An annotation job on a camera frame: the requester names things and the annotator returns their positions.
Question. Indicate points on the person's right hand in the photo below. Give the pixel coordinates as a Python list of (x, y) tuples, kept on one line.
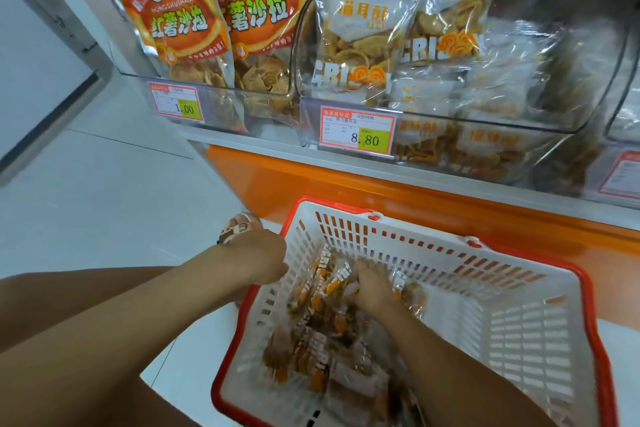
[(370, 289)]

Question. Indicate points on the white yellow price tag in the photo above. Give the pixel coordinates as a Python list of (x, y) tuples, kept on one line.
[(176, 101), (357, 129), (622, 177)]

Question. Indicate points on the white red-rimmed shopping basket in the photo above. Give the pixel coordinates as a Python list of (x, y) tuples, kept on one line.
[(520, 312)]

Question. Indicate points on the pile of small brown snacks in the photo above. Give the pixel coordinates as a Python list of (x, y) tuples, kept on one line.
[(330, 342)]

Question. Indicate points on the person's left hand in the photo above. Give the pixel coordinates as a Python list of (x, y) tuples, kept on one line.
[(255, 253)]

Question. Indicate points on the clear plastic bin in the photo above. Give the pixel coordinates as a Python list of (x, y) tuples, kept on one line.
[(135, 81), (560, 1), (625, 131)]

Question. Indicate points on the orange shelf base panel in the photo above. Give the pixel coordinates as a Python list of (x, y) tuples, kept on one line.
[(450, 221)]

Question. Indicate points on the white snack shelf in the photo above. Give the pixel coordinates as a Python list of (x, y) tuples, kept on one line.
[(400, 177)]

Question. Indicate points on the small brown snack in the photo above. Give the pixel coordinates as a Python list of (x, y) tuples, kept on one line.
[(450, 1), (355, 31)]

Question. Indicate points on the stack of orange packets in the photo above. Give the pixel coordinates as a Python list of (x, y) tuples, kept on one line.
[(190, 11)]

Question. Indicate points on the person's right forearm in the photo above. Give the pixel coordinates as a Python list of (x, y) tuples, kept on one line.
[(460, 372)]

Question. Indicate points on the pink clog sandal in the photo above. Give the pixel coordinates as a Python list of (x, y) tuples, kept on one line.
[(238, 227)]

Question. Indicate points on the row of clear snacks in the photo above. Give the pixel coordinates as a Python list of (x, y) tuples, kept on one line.
[(480, 101)]

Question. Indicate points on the person's left forearm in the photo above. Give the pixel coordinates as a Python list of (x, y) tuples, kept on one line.
[(110, 352)]

